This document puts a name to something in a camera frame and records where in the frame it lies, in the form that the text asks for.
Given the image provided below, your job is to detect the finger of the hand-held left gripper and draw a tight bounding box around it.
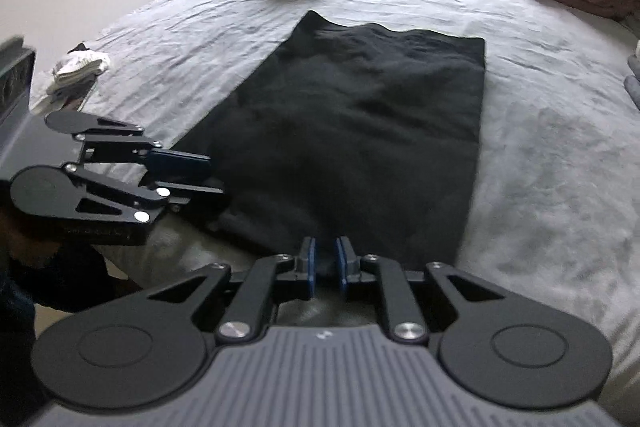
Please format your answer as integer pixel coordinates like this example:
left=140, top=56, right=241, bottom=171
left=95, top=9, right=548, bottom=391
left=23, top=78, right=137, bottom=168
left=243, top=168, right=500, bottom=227
left=75, top=129, right=211, bottom=178
left=65, top=166, right=225, bottom=224

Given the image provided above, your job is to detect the white crumpled cloth pile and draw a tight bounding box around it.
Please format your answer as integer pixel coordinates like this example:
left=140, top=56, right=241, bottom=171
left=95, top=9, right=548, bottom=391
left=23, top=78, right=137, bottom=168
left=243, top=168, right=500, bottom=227
left=47, top=51, right=112, bottom=95

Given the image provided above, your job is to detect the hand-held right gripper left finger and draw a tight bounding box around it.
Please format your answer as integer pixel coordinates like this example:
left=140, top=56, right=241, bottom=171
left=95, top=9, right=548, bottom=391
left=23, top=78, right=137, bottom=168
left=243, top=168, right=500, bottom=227
left=148, top=236, right=319, bottom=344

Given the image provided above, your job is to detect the black t-shirt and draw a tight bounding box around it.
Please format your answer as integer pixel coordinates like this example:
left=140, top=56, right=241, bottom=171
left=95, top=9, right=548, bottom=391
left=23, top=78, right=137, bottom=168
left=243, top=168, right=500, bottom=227
left=172, top=10, right=487, bottom=273

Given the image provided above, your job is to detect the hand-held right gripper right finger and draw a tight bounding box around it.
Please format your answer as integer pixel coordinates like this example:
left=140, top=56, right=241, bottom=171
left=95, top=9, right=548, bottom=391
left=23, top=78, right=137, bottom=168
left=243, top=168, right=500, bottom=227
left=334, top=236, right=506, bottom=344

